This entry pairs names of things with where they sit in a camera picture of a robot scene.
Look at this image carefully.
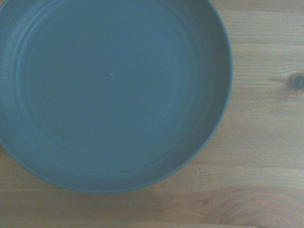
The blue plastic plate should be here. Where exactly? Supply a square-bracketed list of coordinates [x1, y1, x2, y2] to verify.
[0, 0, 233, 194]

